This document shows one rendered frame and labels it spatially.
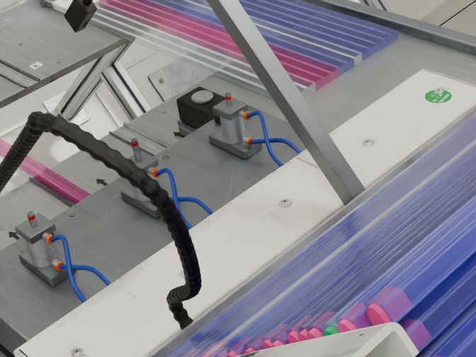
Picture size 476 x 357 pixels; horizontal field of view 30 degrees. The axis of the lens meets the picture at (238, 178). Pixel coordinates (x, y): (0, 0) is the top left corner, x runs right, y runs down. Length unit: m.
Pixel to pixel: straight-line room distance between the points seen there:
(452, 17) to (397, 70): 1.09
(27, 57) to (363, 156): 0.60
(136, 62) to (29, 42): 0.96
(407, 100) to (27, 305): 0.40
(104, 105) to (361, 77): 1.18
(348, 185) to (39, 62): 0.62
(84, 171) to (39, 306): 0.28
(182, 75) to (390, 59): 1.21
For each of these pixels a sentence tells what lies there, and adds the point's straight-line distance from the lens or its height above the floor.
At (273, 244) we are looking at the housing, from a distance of 0.70.
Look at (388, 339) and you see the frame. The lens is 0.26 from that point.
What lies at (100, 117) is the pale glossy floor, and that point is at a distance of 2.14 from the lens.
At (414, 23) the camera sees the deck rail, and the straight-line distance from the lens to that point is 1.15.
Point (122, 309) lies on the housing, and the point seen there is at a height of 1.28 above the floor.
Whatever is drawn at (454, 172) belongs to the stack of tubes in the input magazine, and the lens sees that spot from 0.52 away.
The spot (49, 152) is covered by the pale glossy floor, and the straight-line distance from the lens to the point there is 2.08.
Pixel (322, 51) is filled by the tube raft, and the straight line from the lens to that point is 1.10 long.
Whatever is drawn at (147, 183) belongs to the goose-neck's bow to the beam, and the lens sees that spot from 0.45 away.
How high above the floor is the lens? 1.92
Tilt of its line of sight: 59 degrees down
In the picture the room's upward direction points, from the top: 56 degrees clockwise
